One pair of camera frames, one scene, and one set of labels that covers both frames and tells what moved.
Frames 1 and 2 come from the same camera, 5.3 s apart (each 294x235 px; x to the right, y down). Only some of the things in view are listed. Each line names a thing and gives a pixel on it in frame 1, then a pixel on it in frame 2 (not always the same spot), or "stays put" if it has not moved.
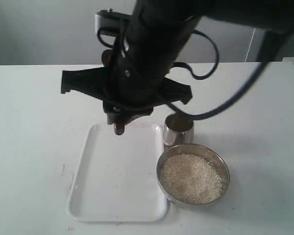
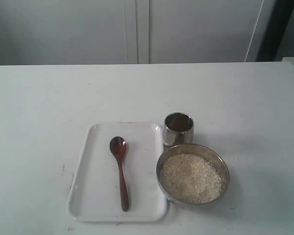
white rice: x=190 y=179 stays put
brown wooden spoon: x=119 y=128 -> x=118 y=145
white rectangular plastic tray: x=120 y=178 stays put
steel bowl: x=192 y=174 stays put
